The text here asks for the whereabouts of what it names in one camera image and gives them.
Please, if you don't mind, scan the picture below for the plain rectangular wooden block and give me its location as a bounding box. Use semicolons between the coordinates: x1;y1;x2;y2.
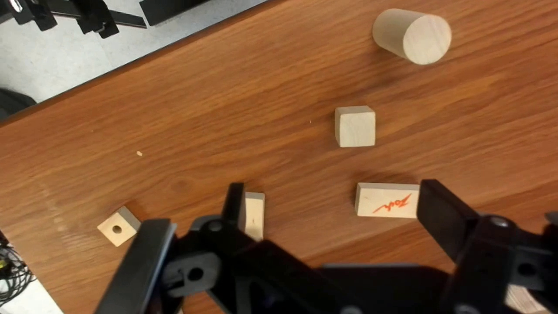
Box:
241;191;265;242

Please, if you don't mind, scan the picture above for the black stand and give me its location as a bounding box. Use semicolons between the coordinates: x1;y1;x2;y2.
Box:
0;0;147;39

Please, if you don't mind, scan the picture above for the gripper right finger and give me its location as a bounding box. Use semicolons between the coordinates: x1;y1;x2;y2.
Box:
416;179;558;314

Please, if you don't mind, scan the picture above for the wooden cylinder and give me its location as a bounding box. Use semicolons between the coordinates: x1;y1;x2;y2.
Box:
372;8;453;66

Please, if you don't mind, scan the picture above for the wooden cube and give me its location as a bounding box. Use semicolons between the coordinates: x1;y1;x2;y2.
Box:
334;105;376;148

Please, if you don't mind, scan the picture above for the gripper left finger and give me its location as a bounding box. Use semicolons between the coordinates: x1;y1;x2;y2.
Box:
94;183;306;314

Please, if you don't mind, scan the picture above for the wooden block with red print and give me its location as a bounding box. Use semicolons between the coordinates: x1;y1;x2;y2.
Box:
354;182;421;219

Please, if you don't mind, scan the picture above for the light wooden piece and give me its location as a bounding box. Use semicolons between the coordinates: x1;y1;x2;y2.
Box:
504;284;546;314

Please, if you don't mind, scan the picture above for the small wooden square with hole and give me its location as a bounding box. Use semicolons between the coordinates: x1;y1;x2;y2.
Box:
96;205;143;248

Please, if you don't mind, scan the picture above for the coil of black cable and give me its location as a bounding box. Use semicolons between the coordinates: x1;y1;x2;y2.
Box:
0;230;36;307

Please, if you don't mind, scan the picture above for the black flat panel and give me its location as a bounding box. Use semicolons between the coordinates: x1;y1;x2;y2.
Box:
139;0;214;27

